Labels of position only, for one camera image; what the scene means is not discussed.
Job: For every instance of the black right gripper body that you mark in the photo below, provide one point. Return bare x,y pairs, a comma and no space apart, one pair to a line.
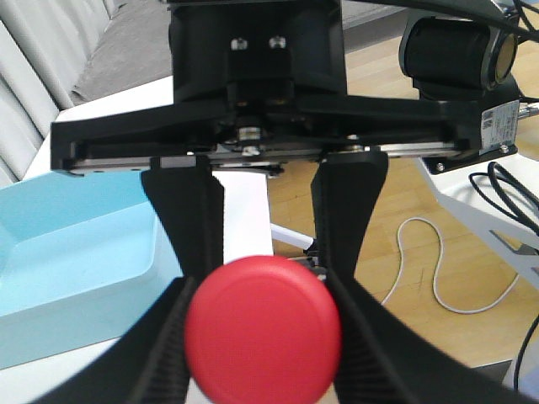
259,83

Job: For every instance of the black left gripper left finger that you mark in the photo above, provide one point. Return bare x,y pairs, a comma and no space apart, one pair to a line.
147,365

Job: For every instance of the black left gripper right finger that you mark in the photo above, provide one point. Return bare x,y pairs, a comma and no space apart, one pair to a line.
383,361

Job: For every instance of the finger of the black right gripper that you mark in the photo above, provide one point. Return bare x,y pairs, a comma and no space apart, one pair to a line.
189,202
345,189

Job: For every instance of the red push button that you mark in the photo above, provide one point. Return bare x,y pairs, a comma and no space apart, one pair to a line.
263,329

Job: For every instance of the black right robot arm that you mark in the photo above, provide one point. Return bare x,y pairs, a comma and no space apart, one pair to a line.
260,83

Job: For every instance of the light blue plastic box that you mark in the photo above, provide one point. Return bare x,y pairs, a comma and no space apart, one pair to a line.
82,259

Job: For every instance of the white pleated curtain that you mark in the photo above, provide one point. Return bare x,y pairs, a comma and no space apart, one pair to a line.
45,47

